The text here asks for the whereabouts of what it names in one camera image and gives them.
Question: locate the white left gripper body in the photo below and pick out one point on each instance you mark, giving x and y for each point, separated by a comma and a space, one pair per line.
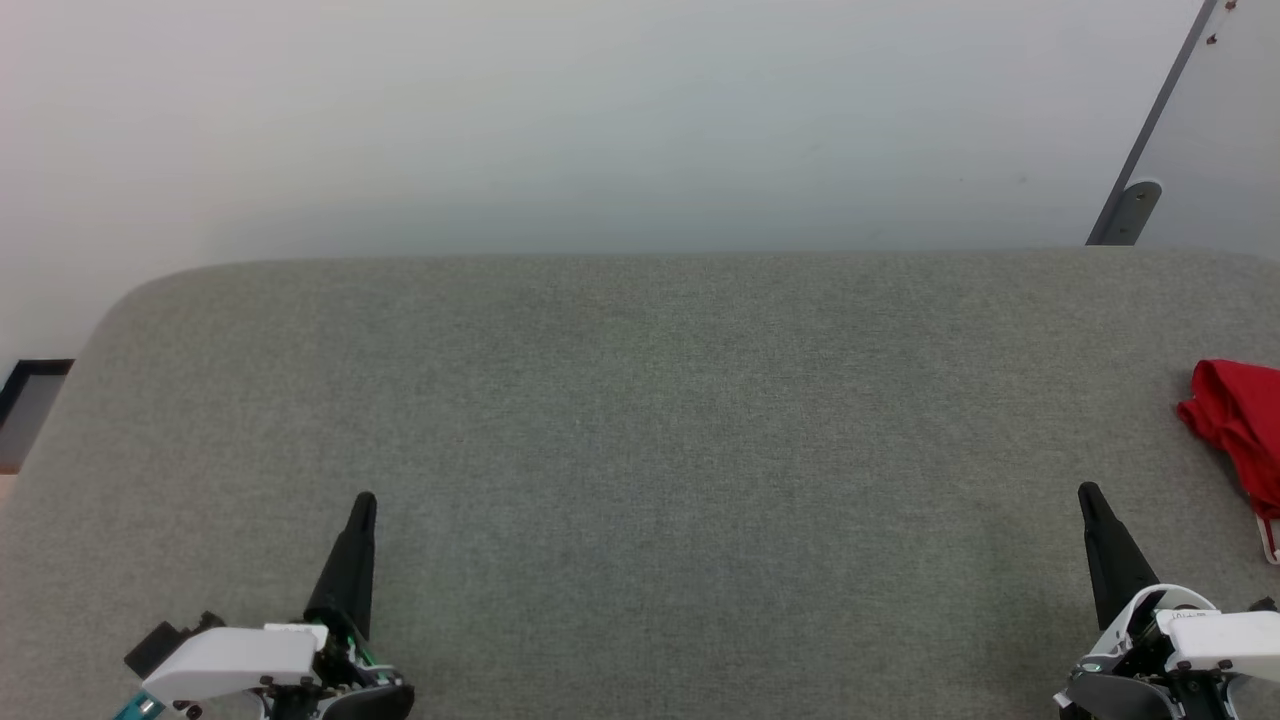
240, 660

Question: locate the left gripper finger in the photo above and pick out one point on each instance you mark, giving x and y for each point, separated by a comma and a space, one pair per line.
348, 570

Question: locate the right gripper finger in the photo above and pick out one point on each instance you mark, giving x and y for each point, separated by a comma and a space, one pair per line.
1115, 560

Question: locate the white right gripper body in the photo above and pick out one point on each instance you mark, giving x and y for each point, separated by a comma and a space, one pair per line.
1210, 660

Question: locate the red and white jersey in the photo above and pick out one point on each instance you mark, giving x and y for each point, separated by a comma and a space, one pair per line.
1245, 420

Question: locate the grey metal pole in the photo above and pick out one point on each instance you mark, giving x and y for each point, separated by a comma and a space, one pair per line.
1150, 140

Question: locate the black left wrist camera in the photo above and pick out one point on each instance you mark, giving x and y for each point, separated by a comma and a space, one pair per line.
165, 640

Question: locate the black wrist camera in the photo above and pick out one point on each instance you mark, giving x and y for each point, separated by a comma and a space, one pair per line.
1266, 605
165, 640

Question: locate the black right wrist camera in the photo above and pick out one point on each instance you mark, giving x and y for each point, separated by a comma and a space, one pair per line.
1266, 605

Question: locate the teal left camera connector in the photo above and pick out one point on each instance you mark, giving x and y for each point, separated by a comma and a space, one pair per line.
138, 708

